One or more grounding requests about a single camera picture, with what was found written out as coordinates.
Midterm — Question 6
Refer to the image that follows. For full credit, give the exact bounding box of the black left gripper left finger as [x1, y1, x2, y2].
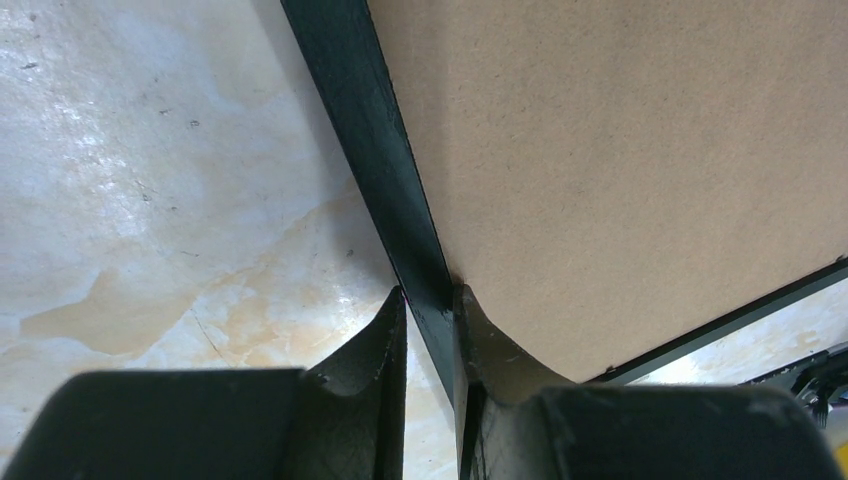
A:
[4, 288, 407, 479]

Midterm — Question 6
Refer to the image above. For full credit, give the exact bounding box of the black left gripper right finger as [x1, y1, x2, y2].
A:
[454, 285, 842, 479]

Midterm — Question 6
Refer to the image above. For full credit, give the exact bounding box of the brown backing board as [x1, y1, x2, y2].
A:
[367, 0, 848, 384]

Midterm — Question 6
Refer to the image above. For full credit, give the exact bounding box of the black picture frame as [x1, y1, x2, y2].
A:
[279, 0, 848, 405]

